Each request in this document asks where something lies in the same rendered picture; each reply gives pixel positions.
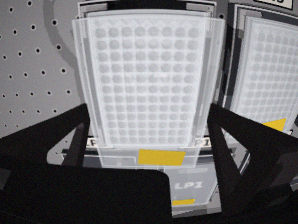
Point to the white microplate lid with yellow tape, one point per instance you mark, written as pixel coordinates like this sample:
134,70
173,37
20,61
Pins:
148,80

